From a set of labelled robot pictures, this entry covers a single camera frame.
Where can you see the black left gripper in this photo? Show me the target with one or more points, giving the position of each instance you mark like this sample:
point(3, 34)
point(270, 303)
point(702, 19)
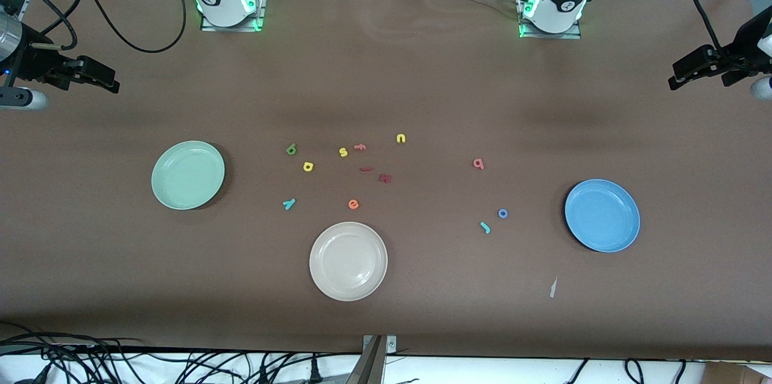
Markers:
point(743, 57)

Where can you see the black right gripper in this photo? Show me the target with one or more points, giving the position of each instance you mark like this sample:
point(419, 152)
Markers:
point(33, 64)

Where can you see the green foam letter b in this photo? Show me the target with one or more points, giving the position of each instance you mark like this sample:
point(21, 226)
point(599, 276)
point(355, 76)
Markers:
point(292, 152)

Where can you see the teal foam letter y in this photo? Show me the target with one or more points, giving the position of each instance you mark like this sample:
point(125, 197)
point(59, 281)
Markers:
point(290, 204)

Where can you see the pink foam letter q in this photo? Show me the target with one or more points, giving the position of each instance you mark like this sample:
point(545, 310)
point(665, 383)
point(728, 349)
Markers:
point(476, 162)

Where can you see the light green plate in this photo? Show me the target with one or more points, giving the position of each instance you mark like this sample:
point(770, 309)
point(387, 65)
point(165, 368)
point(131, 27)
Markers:
point(187, 175)

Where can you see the blue plate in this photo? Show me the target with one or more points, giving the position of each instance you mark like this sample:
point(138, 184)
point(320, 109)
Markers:
point(602, 216)

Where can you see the white paper scrap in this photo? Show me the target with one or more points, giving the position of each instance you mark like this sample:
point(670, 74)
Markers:
point(553, 289)

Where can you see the brown cardboard box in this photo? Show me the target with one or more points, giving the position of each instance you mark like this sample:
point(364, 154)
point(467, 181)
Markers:
point(736, 373)

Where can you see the cream white plate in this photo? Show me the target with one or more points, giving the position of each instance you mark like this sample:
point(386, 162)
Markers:
point(348, 261)

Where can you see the black power plug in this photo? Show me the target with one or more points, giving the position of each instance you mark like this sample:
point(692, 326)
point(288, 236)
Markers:
point(313, 372)

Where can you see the grey metal beam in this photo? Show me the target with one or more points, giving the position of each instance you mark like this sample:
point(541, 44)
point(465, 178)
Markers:
point(369, 366)

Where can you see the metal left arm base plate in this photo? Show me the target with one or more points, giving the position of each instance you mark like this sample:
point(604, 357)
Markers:
point(576, 34)

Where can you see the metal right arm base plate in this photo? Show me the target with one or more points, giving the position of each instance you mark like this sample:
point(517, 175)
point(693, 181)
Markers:
point(260, 10)

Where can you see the silver metal bracket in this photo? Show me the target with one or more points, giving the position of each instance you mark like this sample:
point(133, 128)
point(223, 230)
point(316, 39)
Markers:
point(391, 343)

